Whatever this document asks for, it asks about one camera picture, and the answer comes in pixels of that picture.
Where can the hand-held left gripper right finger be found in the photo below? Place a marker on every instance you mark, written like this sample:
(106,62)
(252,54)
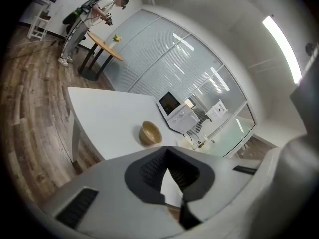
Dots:
(219,183)

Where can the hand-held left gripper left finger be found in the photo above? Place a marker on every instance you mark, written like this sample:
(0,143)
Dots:
(112,208)

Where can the cream mug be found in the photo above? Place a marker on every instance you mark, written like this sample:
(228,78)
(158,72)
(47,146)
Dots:
(187,144)

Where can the tan bowl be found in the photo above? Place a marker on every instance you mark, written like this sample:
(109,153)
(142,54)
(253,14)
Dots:
(149,134)

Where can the white paper sign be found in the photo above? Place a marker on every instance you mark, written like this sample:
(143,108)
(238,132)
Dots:
(220,108)

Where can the white microwave oven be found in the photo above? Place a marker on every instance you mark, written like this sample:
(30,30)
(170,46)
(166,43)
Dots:
(179,116)

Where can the glass partition with blinds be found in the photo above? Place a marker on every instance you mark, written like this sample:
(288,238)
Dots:
(162,58)

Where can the long ceiling light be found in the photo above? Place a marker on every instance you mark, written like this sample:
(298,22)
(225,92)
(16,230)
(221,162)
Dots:
(282,48)

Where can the round wooden table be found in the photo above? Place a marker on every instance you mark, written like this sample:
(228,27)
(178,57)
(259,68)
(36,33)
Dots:
(104,46)

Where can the white vase with yellow flowers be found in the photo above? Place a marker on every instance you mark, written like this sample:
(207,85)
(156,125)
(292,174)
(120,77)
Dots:
(115,40)

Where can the white step stool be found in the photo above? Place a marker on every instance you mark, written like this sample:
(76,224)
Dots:
(38,24)

